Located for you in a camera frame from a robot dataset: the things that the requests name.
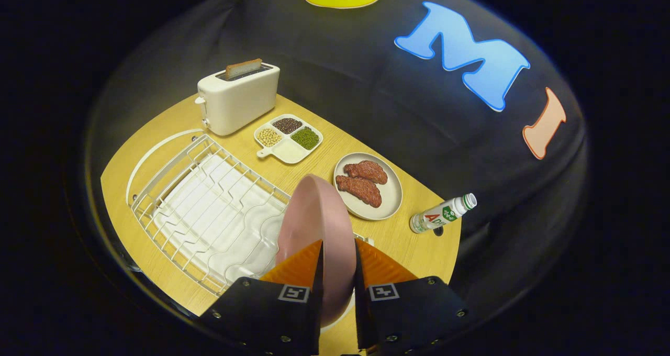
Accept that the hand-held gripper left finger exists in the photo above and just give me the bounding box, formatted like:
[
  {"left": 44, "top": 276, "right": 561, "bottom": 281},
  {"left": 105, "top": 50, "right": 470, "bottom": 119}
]
[{"left": 202, "top": 239, "right": 325, "bottom": 356}]

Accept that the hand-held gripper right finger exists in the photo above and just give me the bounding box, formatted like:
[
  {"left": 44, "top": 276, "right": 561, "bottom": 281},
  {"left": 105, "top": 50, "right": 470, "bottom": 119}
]
[{"left": 354, "top": 239, "right": 469, "bottom": 356}]

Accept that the pink plate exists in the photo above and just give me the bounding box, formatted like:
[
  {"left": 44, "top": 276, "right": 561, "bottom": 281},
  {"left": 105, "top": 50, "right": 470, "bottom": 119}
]
[{"left": 276, "top": 174, "right": 358, "bottom": 328}]

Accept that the white wire dish rack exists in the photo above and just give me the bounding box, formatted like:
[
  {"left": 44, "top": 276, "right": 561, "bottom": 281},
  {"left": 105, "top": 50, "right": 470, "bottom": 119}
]
[{"left": 126, "top": 129, "right": 375, "bottom": 298}]

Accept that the beige round plate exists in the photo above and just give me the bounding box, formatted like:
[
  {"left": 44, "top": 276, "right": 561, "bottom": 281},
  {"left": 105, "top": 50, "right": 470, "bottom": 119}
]
[{"left": 333, "top": 152, "right": 403, "bottom": 221}]

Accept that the white green drink bottle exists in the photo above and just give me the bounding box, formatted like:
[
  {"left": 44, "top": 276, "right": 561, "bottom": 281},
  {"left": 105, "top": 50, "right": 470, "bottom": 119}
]
[{"left": 409, "top": 193, "right": 477, "bottom": 234}]

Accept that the red meat piece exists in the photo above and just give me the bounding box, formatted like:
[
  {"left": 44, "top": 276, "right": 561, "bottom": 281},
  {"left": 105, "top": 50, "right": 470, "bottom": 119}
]
[
  {"left": 343, "top": 160, "right": 388, "bottom": 185},
  {"left": 336, "top": 175, "right": 383, "bottom": 208}
]

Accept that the white divided bean tray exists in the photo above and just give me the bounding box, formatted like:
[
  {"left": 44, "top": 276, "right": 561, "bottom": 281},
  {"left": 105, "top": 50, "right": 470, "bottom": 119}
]
[{"left": 254, "top": 114, "right": 323, "bottom": 164}]

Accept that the white toaster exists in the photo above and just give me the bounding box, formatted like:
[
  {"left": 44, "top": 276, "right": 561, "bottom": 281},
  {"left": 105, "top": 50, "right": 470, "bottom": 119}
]
[{"left": 195, "top": 63, "right": 281, "bottom": 137}]

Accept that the black backdrop cloth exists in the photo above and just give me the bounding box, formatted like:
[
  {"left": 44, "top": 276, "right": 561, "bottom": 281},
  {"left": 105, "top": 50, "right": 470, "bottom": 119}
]
[{"left": 86, "top": 0, "right": 587, "bottom": 325}]

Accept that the brown bread slice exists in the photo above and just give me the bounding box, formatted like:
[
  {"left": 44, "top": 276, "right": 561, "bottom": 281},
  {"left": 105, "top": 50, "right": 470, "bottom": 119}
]
[{"left": 225, "top": 58, "right": 263, "bottom": 79}]

